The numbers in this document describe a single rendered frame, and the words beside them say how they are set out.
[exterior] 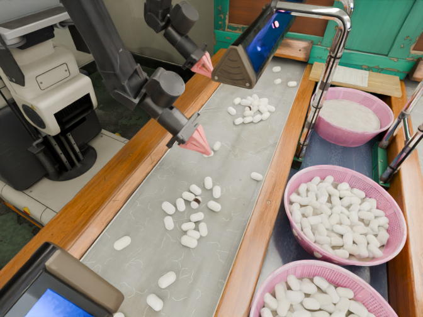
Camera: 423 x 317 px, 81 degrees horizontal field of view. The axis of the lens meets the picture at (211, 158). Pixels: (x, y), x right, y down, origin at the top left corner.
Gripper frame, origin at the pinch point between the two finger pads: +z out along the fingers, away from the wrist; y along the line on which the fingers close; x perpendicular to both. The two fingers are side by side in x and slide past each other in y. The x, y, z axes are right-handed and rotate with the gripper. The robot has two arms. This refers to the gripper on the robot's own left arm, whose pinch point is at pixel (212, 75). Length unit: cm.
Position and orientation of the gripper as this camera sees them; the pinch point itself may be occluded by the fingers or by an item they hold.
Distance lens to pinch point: 87.6
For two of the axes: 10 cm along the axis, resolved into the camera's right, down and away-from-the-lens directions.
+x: -6.0, 3.3, 7.3
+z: 7.0, 6.6, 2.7
